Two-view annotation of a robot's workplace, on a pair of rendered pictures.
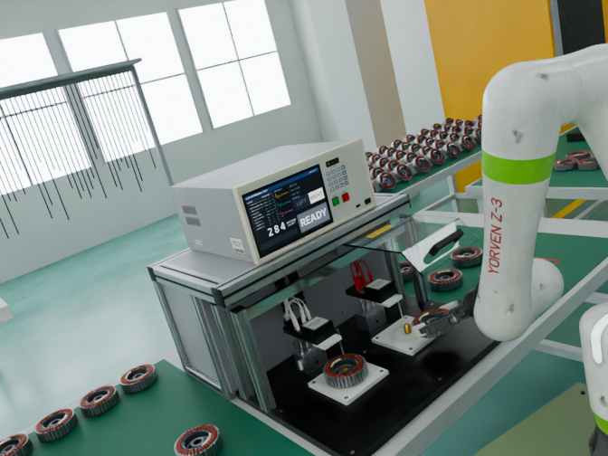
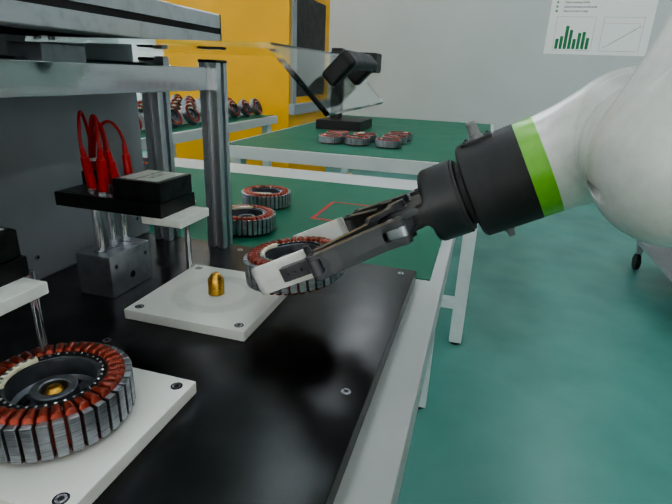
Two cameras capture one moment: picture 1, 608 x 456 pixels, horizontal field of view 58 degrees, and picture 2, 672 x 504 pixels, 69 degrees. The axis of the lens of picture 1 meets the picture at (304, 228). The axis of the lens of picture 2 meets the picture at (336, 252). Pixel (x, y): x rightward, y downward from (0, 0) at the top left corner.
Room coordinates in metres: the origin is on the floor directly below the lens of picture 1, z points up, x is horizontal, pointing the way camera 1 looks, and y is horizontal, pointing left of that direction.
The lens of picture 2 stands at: (0.87, 0.02, 1.04)
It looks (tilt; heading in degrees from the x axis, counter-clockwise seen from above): 20 degrees down; 321
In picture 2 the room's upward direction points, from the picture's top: 2 degrees clockwise
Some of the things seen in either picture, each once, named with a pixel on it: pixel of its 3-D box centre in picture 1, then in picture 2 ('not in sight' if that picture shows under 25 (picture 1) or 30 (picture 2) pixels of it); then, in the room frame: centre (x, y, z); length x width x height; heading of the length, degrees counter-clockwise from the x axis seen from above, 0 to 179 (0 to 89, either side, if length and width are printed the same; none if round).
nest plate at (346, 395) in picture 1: (347, 378); (60, 421); (1.24, -0.01, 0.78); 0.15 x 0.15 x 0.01; 35
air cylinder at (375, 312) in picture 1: (370, 317); (116, 264); (1.50, -0.12, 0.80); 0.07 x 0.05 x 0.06; 125
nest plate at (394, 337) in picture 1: (408, 334); (216, 297); (1.38, -0.21, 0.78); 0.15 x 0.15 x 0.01; 35
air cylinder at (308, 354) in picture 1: (310, 356); not in sight; (1.36, 0.07, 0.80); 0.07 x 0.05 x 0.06; 125
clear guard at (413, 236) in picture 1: (403, 241); (227, 74); (1.42, -0.25, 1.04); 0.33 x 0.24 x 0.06; 35
